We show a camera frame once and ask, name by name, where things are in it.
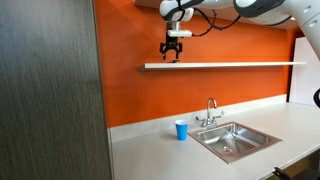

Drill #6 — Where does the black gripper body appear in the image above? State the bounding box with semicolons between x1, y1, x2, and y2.
164;31;181;50

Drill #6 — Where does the white counter backsplash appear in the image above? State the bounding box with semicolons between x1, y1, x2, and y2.
107;93;289;144

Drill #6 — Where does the blue plastic cup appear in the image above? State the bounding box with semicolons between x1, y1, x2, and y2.
174;119;190;142

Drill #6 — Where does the stainless steel sink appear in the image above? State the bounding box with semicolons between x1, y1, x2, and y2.
187;120;283;165

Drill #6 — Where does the dark wood cabinet panel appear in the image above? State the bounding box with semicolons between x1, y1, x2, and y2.
0;0;113;180

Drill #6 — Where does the white side panel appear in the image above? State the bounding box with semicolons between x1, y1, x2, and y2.
288;36;320;108

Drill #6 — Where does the black chair part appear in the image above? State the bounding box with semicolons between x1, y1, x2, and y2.
272;165;320;180

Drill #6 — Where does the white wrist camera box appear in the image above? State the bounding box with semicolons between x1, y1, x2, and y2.
166;29;194;39

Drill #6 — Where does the white wall shelf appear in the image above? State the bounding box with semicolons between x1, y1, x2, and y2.
136;61;307;72

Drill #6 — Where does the chrome faucet with handles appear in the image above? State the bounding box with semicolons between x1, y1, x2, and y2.
194;97;225;131

